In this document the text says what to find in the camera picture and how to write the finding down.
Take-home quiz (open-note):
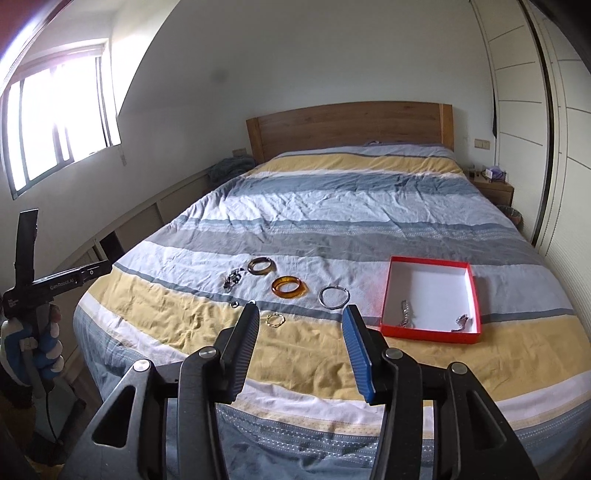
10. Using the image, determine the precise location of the thin silver bangle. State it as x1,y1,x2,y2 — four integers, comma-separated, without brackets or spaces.
318,285,351,310

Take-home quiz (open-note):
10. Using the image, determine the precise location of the wooden nightstand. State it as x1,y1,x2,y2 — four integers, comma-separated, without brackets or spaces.
471,176,514,206

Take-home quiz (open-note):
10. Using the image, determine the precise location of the dark brown bangle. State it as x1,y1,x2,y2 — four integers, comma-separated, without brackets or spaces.
246,256,276,276

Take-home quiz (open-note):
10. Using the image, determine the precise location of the amber orange bangle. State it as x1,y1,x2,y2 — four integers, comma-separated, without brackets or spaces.
271,275,308,299

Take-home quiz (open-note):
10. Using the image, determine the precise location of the wooden headboard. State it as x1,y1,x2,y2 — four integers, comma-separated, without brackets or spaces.
245,101,455,163

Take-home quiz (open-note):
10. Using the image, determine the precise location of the dark beaded bracelet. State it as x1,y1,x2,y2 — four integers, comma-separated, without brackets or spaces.
221,267,247,293

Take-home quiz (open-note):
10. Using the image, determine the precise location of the wall light switch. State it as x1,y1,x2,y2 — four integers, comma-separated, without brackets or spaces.
474,139,491,150

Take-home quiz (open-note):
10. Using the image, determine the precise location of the gold chain necklace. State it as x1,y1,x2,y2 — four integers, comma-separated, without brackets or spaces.
397,299,416,329

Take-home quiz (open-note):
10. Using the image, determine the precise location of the silver wristwatch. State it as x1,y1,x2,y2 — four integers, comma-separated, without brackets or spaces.
453,314,472,333

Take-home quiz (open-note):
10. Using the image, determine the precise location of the white sliding wardrobe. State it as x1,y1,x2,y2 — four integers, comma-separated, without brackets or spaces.
472,1,590,316

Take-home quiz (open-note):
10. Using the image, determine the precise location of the dark grey blanket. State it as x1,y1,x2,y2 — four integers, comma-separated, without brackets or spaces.
207,155,256,188

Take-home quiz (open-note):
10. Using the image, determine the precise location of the striped blue yellow duvet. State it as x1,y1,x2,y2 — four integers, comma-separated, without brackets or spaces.
73,145,590,479

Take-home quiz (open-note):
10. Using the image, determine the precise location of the window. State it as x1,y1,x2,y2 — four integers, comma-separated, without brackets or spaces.
1,38,120,198

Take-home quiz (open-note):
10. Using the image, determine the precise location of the red shallow gift box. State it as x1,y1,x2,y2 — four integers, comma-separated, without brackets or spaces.
379,256,482,345

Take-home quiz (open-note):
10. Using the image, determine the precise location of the blue white gloved left hand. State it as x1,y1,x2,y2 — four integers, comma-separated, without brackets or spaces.
1,304,64,387

